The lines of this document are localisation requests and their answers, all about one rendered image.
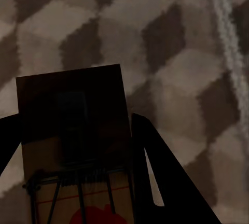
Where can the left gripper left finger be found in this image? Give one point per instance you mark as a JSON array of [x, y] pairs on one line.
[[10, 138]]

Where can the mousetrap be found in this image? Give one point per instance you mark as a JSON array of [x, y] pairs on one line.
[[77, 147]]

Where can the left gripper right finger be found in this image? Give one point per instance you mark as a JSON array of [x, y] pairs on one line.
[[183, 202]]

